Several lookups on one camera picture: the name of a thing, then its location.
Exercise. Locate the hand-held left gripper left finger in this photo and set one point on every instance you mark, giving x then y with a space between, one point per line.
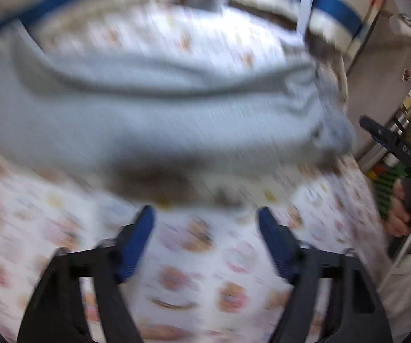
138 243

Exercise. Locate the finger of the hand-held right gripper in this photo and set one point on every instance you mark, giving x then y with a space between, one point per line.
375 125

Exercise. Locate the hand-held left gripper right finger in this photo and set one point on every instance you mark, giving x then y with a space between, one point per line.
276 248

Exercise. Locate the grey fleece pants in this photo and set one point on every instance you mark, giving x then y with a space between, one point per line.
155 125

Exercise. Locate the person's right forearm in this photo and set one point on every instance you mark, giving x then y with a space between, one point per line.
405 293

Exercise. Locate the person's right hand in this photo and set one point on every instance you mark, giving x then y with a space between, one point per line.
398 218

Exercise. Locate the cluttered shelf unit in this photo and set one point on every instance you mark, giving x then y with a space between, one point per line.
380 89

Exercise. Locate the printed bed sheet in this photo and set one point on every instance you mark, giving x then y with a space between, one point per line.
209 264

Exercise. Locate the striped cream blanket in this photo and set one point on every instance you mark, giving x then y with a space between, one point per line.
337 7

